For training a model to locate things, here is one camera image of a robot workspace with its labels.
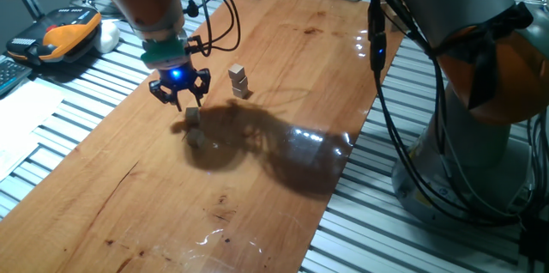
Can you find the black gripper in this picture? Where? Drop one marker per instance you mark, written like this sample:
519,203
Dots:
178,76

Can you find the small wooden cube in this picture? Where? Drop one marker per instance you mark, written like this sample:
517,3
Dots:
240,92
236,71
239,82
195,137
192,116

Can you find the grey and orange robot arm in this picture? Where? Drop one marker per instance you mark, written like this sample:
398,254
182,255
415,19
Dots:
472,135

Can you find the white rounded object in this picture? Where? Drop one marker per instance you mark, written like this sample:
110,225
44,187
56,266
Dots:
108,37

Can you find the glossy wooden board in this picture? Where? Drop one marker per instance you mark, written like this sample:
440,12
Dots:
171,200

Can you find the orange black teach pendant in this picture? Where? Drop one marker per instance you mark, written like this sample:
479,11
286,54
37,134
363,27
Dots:
64,32

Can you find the white paper sheets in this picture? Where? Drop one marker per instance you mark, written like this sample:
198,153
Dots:
25,114

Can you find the dark computer keyboard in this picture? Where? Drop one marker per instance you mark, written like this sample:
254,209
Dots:
10,75

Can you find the large wooden cube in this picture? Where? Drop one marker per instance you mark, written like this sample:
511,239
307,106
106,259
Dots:
392,22

